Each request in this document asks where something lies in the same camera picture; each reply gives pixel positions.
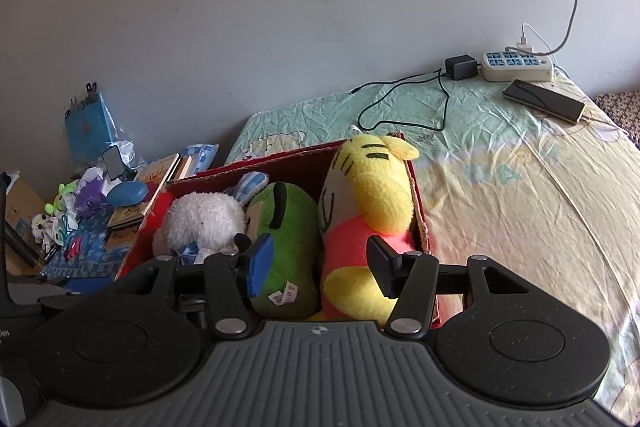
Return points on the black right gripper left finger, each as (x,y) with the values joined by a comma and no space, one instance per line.
(231,282)

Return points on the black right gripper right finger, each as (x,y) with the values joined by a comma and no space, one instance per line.
(410,279)

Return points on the white plush bunny plaid ears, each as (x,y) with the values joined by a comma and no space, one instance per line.
(200,224)

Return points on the green frog plush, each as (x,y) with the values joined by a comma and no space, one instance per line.
(289,215)

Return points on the yellow tiger plush red shirt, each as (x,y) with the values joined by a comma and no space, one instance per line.
(368,191)

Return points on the stack of books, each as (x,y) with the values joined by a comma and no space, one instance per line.
(125,221)

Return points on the blue oval case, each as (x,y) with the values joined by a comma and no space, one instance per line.
(128,193)

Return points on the red cardboard box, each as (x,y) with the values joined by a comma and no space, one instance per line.
(306,168)

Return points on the blue patterned cloth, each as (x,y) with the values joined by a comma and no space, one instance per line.
(87,257)

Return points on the purple toy figure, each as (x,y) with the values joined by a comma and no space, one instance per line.
(90,198)

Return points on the green yellow bed sheet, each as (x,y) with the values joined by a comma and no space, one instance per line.
(554,202)

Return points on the blue pen holder bag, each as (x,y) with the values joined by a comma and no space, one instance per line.
(90,127)

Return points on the black power adapter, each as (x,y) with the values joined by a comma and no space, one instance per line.
(461,67)

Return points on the black smartphone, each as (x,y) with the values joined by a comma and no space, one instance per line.
(544,100)

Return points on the white power strip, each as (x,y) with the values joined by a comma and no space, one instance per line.
(507,66)

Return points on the brown patterned cushion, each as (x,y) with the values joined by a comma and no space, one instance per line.
(624,109)

